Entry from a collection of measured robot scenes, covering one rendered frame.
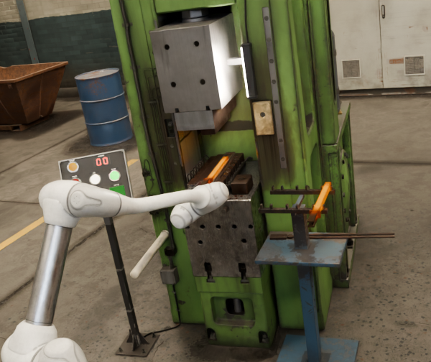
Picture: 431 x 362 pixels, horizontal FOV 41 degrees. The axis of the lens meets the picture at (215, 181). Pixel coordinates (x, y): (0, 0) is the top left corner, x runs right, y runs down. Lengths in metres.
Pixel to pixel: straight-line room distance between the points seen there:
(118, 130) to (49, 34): 4.13
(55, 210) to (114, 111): 5.30
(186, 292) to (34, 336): 1.42
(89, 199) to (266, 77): 1.15
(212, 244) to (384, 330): 1.09
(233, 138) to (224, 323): 1.05
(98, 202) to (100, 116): 5.38
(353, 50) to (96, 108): 3.41
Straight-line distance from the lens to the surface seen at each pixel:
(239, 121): 3.33
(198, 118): 2.86
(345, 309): 3.62
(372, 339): 3.39
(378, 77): 8.04
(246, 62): 2.84
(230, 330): 3.34
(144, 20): 3.01
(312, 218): 2.48
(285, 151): 2.96
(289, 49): 2.83
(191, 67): 2.81
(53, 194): 2.29
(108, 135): 7.57
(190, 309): 3.59
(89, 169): 3.05
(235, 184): 2.93
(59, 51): 11.24
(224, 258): 3.08
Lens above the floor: 2.05
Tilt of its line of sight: 21 degrees down
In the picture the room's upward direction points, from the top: 9 degrees counter-clockwise
